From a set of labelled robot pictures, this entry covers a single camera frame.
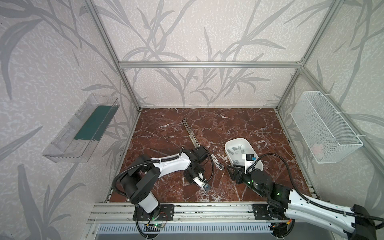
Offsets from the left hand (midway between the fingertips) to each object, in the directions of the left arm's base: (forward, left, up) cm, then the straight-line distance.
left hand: (201, 173), depth 85 cm
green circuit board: (-25, +24, -3) cm, 35 cm away
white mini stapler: (+5, -11, -1) cm, 12 cm away
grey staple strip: (+18, -25, -2) cm, 31 cm away
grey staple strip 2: (+16, -22, -1) cm, 27 cm away
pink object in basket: (+5, -58, +20) cm, 61 cm away
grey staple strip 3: (+15, -23, -2) cm, 27 cm away
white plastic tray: (+17, -29, 0) cm, 34 cm away
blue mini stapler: (-11, -2, +12) cm, 16 cm away
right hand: (+1, -14, +12) cm, 19 cm away
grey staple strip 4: (+8, -22, -1) cm, 23 cm away
